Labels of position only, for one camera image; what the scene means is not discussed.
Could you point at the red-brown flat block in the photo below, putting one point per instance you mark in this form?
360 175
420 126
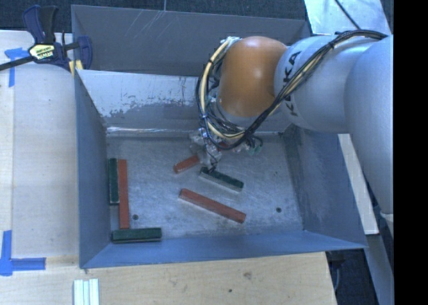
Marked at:
123 196
185 164
212 205

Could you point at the dark green flat block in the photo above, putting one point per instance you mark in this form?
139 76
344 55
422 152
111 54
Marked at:
113 181
224 180
137 235

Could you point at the grey metal bin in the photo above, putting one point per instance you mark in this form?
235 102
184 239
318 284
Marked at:
157 196

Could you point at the pale wood board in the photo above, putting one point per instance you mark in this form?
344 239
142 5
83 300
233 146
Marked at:
43 163

